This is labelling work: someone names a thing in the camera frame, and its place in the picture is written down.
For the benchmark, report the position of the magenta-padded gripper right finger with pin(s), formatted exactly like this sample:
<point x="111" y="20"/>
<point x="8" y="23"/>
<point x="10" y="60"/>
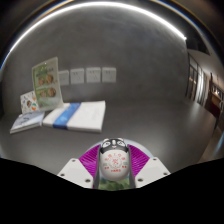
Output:
<point x="153" y="170"/>

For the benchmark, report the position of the white cartoon sticker card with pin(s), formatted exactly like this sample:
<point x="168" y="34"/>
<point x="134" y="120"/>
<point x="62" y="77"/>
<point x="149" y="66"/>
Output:
<point x="28" y="102"/>

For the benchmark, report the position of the dark framed glass partition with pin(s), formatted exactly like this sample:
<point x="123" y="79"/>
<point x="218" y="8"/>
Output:
<point x="196" y="83"/>

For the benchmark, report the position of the white panda-print computer mouse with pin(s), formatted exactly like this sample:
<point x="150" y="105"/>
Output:
<point x="114" y="165"/>

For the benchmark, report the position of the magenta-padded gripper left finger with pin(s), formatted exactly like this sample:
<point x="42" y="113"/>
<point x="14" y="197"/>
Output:
<point x="75" y="172"/>

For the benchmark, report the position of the grey striped cover book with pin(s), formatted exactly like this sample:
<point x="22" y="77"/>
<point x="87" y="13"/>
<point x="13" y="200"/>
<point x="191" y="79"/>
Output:
<point x="26" y="120"/>

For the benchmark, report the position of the white book with blue band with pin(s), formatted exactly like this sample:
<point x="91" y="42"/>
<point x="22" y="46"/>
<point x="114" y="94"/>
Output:
<point x="78" y="116"/>

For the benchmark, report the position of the white wall socket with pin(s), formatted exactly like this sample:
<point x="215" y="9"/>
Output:
<point x="109" y="74"/>
<point x="77" y="76"/>
<point x="93" y="74"/>
<point x="64" y="77"/>

